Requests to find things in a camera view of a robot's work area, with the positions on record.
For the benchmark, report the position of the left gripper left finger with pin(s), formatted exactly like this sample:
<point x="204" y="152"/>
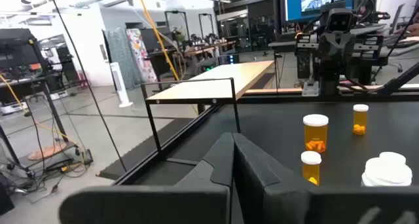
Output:
<point x="147" y="204"/>

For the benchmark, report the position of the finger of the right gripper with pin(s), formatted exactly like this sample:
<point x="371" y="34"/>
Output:
<point x="346" y="53"/>
<point x="329" y="53"/>

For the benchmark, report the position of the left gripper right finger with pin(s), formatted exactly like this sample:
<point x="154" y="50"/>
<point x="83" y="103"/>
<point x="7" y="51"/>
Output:
<point x="327" y="207"/>

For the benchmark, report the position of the small amber pill bottle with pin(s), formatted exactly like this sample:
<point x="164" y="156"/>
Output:
<point x="311" y="170"/>
<point x="360" y="119"/>

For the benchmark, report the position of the white melatonin bottle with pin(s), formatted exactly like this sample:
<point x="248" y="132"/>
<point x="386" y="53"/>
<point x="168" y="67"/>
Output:
<point x="392" y="155"/>
<point x="388" y="175"/>

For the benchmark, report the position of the large amber pill bottle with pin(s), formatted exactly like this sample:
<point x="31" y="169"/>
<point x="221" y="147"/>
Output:
<point x="315" y="135"/>

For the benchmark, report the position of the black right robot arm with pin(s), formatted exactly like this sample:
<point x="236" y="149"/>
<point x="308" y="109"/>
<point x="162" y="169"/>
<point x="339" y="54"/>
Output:
<point x="329" y="85"/>

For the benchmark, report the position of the monitor with blue screen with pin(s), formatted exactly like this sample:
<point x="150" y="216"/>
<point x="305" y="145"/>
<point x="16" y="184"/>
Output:
<point x="314" y="3"/>

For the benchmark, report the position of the black stand base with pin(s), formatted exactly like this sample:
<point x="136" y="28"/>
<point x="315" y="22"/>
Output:
<point x="75" y="160"/>

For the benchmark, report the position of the long wooden table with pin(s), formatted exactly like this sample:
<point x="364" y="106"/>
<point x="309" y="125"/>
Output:
<point x="209" y="48"/>

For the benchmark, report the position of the wooden board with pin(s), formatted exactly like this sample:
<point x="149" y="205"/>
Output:
<point x="46" y="151"/>

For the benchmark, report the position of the white tower fan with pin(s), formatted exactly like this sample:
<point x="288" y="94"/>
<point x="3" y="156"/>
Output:
<point x="119" y="83"/>

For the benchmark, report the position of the grey-green patterned panel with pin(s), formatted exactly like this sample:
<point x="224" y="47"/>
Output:
<point x="121" y="57"/>

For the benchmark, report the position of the colourful floral panel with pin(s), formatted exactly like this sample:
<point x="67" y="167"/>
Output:
<point x="142" y="53"/>

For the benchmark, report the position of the black equipment cart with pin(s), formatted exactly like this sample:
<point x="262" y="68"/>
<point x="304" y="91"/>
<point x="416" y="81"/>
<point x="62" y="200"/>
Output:
<point x="19" y="53"/>

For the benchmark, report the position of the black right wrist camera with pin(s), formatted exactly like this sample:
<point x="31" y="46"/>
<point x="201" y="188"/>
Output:
<point x="340" y="19"/>

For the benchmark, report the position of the white metal bracket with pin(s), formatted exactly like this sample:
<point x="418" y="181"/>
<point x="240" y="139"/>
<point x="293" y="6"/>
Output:
<point x="309" y="89"/>

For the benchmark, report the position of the wooden shelf, black frame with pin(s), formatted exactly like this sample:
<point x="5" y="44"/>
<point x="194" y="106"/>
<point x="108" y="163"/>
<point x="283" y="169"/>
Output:
<point x="222" y="83"/>

